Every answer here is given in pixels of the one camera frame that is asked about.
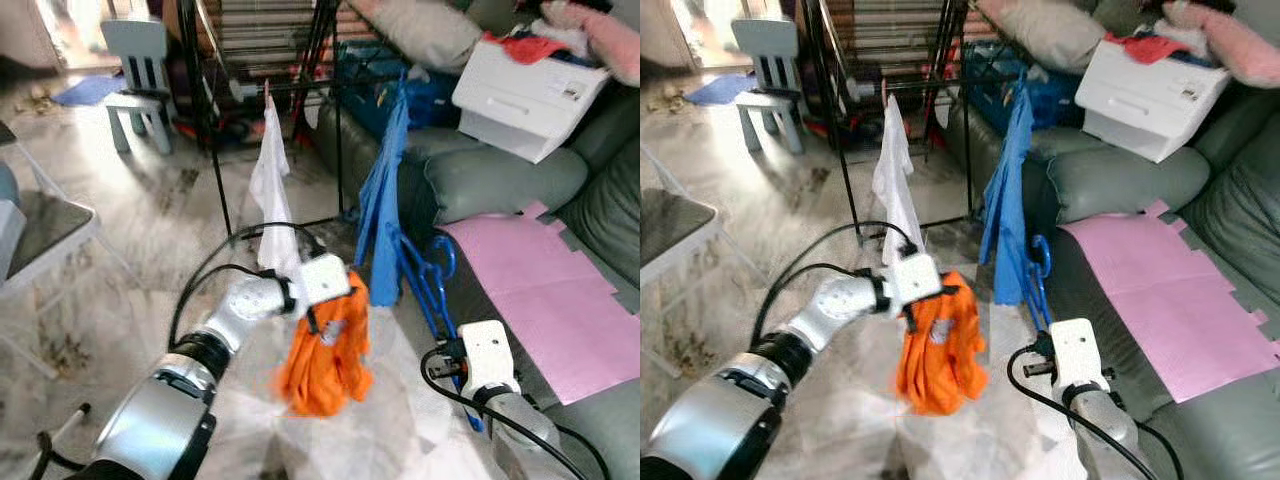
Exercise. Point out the beige pillow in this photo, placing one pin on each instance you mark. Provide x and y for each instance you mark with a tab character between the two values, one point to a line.
1050	30
425	30

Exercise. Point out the blue plastic hanger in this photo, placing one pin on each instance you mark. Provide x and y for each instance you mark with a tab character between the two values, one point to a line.
1047	255
425	290
1038	300
452	262

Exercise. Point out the white drawer box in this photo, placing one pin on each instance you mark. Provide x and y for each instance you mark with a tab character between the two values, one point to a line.
1145	105
520	105

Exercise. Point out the grey green sofa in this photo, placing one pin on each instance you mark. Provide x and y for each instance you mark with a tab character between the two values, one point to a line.
1130	180
500	185

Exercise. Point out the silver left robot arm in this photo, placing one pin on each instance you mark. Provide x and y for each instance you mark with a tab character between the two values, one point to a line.
840	305
245	305

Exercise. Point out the wooden staircase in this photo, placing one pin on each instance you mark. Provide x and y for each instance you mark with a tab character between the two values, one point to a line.
260	35
890	35

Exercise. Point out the orange shirt with round badge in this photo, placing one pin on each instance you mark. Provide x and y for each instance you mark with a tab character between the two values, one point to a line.
940	370
325	370

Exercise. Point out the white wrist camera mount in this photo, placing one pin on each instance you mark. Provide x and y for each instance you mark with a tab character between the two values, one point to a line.
915	278
490	355
1078	352
325	278

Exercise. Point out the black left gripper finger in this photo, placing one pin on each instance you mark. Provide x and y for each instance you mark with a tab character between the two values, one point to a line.
911	318
313	320

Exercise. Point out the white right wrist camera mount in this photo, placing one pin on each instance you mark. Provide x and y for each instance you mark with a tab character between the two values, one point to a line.
490	355
1078	352

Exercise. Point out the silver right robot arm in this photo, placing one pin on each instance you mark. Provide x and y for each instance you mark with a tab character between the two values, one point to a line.
1105	425
520	425

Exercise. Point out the pink plush pillow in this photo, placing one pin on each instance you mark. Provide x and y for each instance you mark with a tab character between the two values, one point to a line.
1240	45
610	45

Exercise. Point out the blue floor mat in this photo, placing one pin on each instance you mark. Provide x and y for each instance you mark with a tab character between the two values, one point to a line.
722	88
88	90

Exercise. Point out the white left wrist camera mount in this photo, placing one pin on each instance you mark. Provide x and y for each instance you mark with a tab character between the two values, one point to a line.
325	278
915	278

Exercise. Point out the black clothes rack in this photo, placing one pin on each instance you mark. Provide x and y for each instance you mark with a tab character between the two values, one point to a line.
204	110
830	110

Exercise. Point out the blue shirt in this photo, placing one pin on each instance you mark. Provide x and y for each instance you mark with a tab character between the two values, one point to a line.
1005	220
382	220

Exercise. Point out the white shirt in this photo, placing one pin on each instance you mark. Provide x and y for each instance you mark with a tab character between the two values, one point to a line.
895	180
270	190

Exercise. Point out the pink foam mat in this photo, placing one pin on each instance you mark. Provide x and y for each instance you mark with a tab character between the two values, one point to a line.
540	290
1170	290

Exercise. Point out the pale blue child chair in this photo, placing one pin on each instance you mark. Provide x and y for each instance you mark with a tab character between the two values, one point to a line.
765	105
135	105

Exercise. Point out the red cloth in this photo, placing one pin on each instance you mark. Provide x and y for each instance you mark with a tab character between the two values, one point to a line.
530	47
1150	47

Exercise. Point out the blue bag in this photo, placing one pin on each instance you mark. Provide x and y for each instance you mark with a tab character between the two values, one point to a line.
430	100
1055	100

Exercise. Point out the white folding chair blue cover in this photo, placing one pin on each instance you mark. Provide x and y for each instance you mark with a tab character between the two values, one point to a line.
45	225
670	220

